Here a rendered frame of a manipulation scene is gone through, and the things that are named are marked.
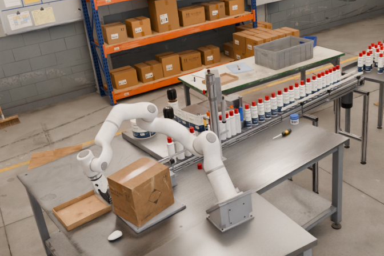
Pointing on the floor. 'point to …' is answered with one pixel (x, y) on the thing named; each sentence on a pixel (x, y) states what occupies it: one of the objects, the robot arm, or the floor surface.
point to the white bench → (262, 73)
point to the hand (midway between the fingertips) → (106, 195)
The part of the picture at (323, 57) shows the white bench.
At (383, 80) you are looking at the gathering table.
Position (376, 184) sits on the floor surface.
